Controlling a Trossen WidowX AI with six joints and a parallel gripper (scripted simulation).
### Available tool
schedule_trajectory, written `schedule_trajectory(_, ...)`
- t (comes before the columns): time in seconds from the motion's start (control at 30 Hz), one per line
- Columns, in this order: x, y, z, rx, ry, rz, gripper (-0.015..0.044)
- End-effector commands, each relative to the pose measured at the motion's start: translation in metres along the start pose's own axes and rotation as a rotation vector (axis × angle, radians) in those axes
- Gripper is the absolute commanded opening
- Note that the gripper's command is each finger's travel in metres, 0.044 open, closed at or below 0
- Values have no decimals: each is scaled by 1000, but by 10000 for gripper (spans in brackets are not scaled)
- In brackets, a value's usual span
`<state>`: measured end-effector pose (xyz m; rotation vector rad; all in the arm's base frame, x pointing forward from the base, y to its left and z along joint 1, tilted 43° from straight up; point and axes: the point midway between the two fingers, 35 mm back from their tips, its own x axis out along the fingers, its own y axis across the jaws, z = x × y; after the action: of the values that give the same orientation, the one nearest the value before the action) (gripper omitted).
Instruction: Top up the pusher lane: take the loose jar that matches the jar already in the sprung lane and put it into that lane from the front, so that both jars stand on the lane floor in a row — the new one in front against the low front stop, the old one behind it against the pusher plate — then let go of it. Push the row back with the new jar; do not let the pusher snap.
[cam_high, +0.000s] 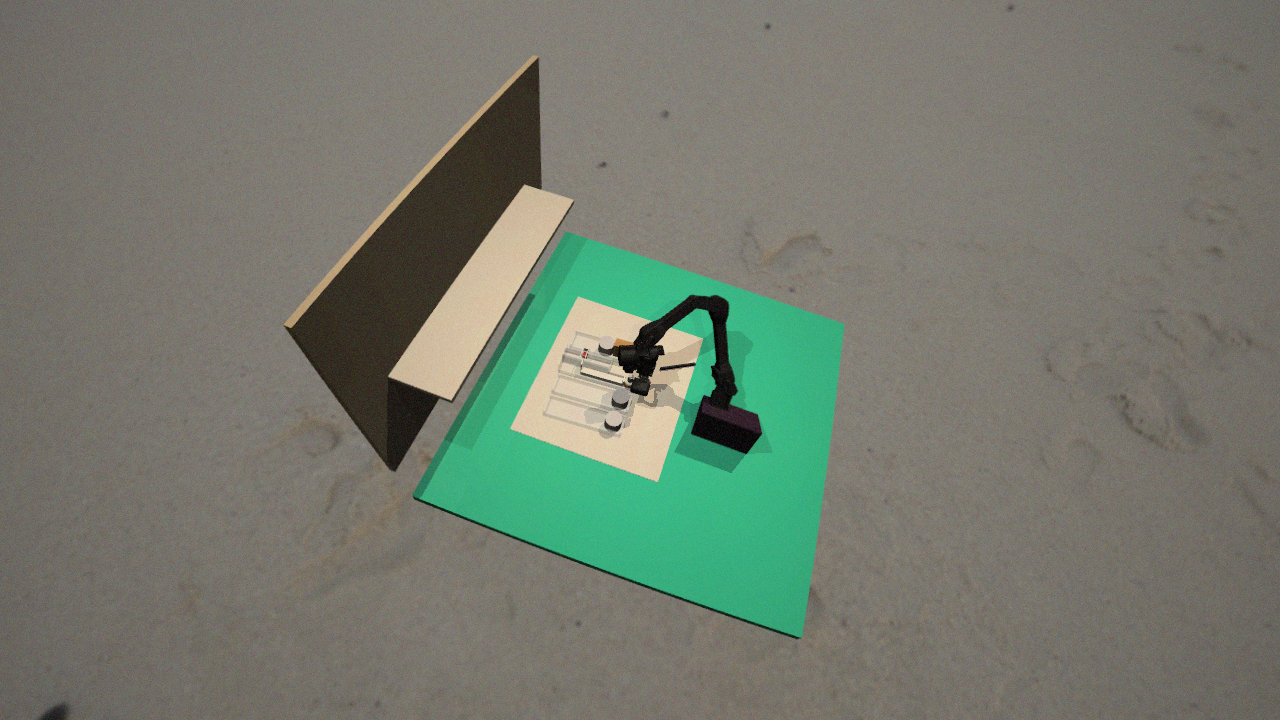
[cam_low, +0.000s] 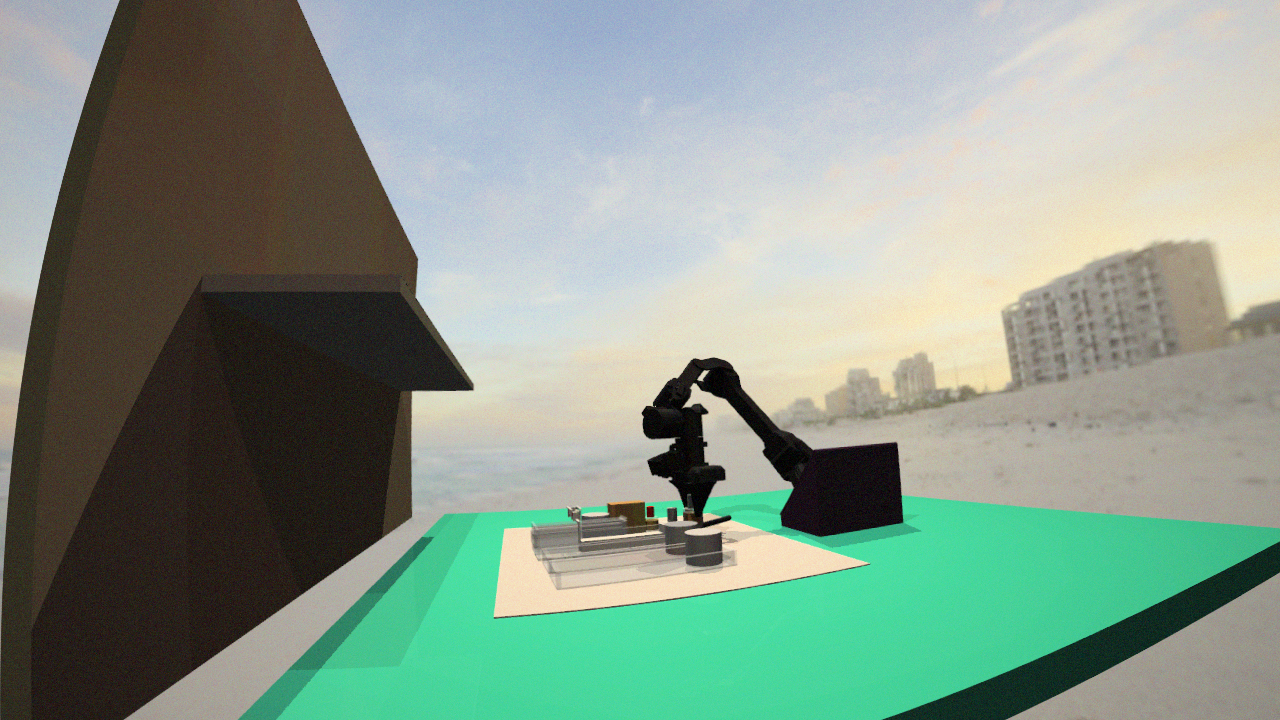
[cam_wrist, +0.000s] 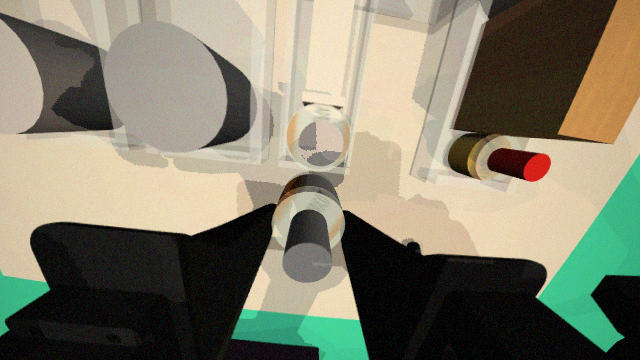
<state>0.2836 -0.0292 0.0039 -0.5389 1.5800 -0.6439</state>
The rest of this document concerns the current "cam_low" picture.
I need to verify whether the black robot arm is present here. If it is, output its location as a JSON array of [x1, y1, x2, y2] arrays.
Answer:
[[641, 357, 814, 486]]

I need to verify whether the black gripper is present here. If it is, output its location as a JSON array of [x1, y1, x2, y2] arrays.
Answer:
[[663, 437, 724, 518]]

